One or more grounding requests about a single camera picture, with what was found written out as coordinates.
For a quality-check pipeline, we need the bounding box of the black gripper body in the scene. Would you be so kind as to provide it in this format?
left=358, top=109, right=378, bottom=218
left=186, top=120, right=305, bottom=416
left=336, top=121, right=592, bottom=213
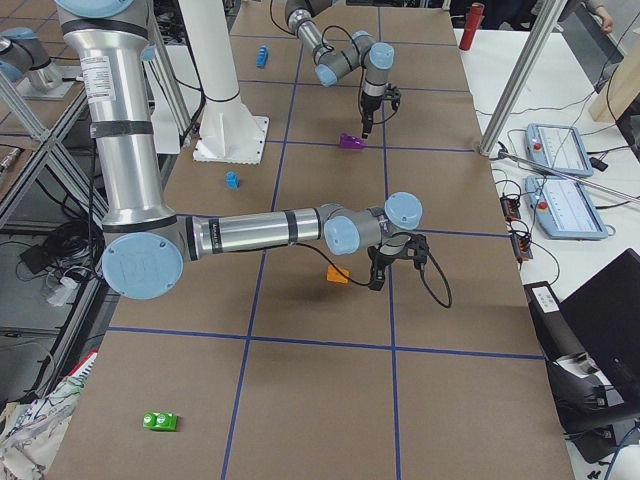
left=368, top=245, right=412, bottom=273
left=360, top=92, right=383, bottom=120

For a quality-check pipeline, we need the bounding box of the upper teach pendant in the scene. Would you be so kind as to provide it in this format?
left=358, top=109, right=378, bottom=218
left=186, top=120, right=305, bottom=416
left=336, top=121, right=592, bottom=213
left=525, top=123, right=593, bottom=177

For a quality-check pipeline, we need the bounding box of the black laptop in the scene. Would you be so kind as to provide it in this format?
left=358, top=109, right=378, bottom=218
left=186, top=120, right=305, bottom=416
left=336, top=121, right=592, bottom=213
left=560, top=248, right=639, bottom=397

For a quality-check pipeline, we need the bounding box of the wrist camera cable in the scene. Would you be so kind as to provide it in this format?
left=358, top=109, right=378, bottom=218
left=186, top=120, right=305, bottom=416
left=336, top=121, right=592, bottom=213
left=269, top=0, right=403, bottom=126
left=299, top=239, right=455, bottom=308

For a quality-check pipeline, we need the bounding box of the orange trapezoid block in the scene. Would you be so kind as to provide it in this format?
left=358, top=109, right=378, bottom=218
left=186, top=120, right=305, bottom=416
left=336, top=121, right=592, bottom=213
left=326, top=265, right=350, bottom=284

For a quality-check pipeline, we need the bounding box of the seated person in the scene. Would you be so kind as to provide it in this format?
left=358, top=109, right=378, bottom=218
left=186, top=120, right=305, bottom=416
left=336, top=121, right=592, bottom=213
left=583, top=0, right=614, bottom=34

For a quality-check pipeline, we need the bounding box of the purple trapezoid block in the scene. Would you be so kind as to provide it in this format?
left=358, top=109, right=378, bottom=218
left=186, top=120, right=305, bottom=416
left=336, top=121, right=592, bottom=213
left=339, top=133, right=366, bottom=150

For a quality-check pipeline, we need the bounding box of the lower teach pendant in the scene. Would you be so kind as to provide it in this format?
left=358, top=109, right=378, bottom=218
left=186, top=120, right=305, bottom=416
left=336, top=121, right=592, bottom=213
left=525, top=175, right=608, bottom=241

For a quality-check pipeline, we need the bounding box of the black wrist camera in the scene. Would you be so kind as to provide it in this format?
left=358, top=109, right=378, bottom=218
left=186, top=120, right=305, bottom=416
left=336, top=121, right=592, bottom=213
left=406, top=234, right=430, bottom=270
left=384, top=84, right=402, bottom=111

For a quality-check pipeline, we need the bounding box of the crumpled patterned cloth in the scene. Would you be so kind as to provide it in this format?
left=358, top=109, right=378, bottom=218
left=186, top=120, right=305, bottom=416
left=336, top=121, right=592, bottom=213
left=1, top=377, right=85, bottom=479

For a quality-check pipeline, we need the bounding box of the teach pendant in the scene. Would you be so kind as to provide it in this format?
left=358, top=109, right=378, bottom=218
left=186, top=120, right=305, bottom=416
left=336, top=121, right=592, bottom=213
left=525, top=175, right=608, bottom=241
left=525, top=123, right=593, bottom=177

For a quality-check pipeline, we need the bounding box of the green studded block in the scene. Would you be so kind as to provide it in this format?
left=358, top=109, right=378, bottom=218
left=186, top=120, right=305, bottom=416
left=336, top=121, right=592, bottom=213
left=142, top=411, right=179, bottom=432

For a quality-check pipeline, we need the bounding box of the aluminium frame post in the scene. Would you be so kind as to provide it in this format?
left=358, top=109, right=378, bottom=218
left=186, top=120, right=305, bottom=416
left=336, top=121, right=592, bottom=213
left=478, top=0, right=579, bottom=156

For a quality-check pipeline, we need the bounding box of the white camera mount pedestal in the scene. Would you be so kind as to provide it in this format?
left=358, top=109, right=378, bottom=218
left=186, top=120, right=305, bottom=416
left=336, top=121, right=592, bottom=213
left=179, top=0, right=269, bottom=165

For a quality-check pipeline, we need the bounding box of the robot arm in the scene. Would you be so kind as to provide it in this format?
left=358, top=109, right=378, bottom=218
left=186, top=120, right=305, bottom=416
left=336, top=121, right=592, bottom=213
left=285, top=1, right=401, bottom=139
left=57, top=1, right=431, bottom=300

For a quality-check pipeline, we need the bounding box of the long blue studded block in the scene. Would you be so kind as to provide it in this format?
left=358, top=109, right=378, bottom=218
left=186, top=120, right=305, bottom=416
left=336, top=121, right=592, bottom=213
left=256, top=45, right=269, bottom=68

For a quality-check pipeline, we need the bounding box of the red cylinder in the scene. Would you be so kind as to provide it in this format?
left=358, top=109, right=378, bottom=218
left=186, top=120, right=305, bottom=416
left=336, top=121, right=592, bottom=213
left=459, top=2, right=485, bottom=51

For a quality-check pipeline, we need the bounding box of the small blue block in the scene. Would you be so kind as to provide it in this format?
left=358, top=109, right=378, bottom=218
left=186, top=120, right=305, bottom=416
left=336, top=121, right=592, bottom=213
left=225, top=171, right=240, bottom=189

